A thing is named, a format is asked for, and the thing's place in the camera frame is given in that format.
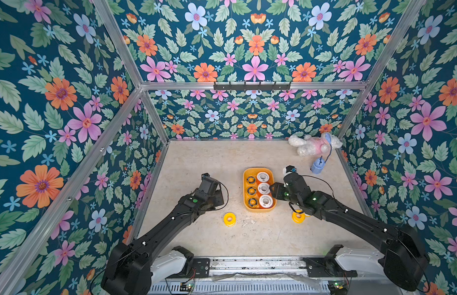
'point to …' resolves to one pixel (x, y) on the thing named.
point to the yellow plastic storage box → (257, 197)
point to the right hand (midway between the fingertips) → (272, 188)
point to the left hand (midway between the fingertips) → (221, 195)
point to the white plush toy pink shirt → (309, 146)
